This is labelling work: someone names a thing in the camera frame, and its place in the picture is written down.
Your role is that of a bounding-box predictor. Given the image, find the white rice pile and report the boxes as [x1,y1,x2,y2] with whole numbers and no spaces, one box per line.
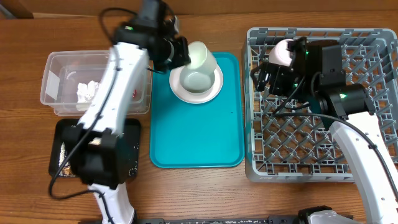
[58,141,139,177]

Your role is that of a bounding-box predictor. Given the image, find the large white plate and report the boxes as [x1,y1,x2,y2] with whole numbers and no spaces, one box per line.
[169,66,223,104]

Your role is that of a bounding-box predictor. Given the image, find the black plastic tray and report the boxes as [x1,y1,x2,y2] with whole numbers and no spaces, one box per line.
[49,118,141,178]

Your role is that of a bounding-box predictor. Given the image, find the pale green cup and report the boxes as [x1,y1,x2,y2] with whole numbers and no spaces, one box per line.
[182,41,217,75]

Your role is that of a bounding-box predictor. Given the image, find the grey dishwasher rack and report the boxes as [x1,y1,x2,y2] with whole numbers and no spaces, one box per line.
[243,27,397,182]

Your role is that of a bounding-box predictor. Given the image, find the clear plastic bin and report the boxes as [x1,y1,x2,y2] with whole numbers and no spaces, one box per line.
[40,50,152,117]

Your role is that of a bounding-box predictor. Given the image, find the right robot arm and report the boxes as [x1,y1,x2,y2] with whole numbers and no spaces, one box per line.
[250,37,397,223]

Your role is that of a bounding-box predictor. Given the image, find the grey bowl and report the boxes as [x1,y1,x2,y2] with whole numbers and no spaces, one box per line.
[180,70,215,94]

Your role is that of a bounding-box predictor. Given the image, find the teal serving tray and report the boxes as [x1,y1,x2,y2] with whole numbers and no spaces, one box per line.
[149,52,244,169]

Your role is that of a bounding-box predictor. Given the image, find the cardboard wall panel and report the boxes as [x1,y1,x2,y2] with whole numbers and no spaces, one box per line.
[1,0,397,18]

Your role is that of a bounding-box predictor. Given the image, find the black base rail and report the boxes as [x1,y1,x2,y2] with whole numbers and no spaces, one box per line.
[137,215,300,224]

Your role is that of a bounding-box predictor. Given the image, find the small pink-white bowl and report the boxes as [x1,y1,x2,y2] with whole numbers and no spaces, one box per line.
[268,39,292,67]

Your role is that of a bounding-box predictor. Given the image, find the white napkin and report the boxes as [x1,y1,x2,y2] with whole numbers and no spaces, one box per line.
[76,80,100,103]

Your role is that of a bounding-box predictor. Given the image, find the brown food scrap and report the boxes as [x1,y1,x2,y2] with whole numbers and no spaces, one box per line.
[62,167,73,176]

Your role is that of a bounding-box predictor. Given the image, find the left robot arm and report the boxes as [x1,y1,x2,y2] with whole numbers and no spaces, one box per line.
[62,0,190,223]

